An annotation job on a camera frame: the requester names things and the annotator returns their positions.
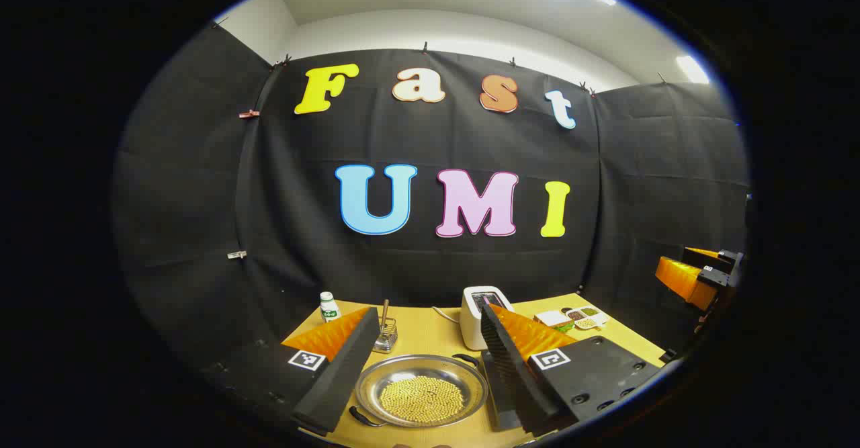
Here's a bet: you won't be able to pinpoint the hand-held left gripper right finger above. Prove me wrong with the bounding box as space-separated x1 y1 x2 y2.
479 302 666 439

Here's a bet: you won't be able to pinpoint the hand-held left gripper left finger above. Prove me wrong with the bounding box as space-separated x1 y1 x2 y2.
202 306 382 437

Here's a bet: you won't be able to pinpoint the stainless steel pot black handles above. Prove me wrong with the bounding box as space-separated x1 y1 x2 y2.
348 353 490 430

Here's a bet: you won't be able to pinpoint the white toaster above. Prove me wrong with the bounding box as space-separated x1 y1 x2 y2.
460 285 515 351

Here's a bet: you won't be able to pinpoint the pile of soybeans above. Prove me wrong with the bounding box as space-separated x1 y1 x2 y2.
378 375 466 423

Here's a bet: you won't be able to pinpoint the white divided tray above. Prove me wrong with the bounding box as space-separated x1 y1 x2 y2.
561 306 609 332

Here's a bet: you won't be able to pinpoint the metal wire utensil holder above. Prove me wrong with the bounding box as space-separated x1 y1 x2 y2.
373 317 399 354

